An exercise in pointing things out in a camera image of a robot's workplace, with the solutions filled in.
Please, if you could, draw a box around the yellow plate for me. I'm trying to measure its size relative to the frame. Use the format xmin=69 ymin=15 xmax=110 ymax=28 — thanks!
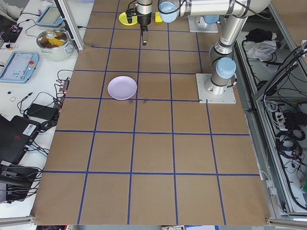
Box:
xmin=118 ymin=11 xmax=139 ymax=26

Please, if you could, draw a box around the lilac plate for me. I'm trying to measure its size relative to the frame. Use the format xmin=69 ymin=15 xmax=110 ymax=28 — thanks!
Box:
xmin=107 ymin=76 xmax=138 ymax=101

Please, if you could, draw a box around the steel pot with lid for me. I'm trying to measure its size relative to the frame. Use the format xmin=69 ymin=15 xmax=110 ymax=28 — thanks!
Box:
xmin=36 ymin=28 xmax=74 ymax=62

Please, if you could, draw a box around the blue-edged teach pendant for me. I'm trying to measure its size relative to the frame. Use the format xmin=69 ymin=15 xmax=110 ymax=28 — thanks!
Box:
xmin=35 ymin=5 xmax=65 ymax=28

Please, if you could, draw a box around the black crumpled cloth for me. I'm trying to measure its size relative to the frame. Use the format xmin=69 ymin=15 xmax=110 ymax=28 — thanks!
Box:
xmin=245 ymin=28 xmax=274 ymax=43

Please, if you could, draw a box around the white crumpled cloth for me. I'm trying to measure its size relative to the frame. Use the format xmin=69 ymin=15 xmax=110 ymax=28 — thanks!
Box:
xmin=247 ymin=39 xmax=279 ymax=62

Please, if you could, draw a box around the black power adapter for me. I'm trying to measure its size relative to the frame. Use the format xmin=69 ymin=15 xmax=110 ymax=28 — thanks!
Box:
xmin=25 ymin=103 xmax=59 ymax=120

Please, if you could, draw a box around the teach pendant with red button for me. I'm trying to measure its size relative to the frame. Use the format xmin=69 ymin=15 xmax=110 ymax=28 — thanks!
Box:
xmin=0 ymin=51 xmax=40 ymax=84

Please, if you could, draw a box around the white power strip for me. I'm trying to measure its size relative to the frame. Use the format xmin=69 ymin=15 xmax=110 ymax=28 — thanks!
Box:
xmin=273 ymin=111 xmax=288 ymax=131

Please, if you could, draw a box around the black computer with red logo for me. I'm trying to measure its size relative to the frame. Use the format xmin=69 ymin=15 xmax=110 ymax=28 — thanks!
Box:
xmin=0 ymin=114 xmax=42 ymax=165

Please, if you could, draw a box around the aluminium profile bar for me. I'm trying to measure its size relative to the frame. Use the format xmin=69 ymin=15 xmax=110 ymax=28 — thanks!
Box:
xmin=0 ymin=215 xmax=36 ymax=227
xmin=264 ymin=216 xmax=307 ymax=227

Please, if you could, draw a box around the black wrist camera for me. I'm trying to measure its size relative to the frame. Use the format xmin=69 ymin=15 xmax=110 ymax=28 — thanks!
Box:
xmin=125 ymin=8 xmax=139 ymax=25

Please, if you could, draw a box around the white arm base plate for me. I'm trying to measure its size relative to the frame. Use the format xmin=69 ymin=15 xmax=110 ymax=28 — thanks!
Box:
xmin=188 ymin=15 xmax=219 ymax=33
xmin=195 ymin=73 xmax=237 ymax=105

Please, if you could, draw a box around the aluminium profile post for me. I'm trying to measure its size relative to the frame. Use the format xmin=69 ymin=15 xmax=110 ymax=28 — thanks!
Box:
xmin=53 ymin=0 xmax=85 ymax=51

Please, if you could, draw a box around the black cable hub strip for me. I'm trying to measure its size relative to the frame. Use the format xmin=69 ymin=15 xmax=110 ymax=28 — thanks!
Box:
xmin=54 ymin=79 xmax=71 ymax=110

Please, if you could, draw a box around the V-shaped metal bar frame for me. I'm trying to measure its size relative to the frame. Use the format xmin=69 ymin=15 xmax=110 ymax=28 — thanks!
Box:
xmin=234 ymin=0 xmax=307 ymax=218

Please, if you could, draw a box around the black board with wires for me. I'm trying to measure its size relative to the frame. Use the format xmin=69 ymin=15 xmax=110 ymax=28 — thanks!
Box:
xmin=0 ymin=24 xmax=24 ymax=43

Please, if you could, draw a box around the black box in frame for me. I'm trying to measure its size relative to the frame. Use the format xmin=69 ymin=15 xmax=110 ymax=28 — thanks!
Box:
xmin=283 ymin=111 xmax=303 ymax=128

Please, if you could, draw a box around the black cable bundle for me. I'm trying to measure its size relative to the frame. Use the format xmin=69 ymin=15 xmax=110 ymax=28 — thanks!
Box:
xmin=275 ymin=128 xmax=304 ymax=159

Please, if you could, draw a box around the black device with cables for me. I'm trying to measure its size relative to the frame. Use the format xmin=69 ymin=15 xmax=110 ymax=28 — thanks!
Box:
xmin=0 ymin=164 xmax=43 ymax=205

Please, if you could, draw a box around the grey metal bracket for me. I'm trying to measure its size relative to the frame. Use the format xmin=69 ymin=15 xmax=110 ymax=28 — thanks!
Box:
xmin=265 ymin=179 xmax=277 ymax=196

